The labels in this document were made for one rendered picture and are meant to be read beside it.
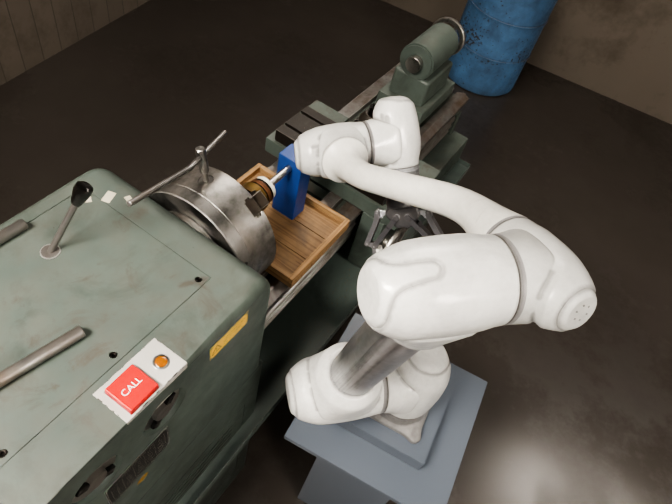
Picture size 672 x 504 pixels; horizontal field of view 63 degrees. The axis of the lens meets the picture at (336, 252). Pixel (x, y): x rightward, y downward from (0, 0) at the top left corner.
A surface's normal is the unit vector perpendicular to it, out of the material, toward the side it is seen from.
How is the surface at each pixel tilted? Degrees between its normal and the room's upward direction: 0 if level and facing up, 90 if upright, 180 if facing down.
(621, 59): 90
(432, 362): 8
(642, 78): 90
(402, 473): 0
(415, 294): 41
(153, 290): 0
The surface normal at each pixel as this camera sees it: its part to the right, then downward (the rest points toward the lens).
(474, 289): 0.26, 0.01
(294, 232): 0.18, -0.61
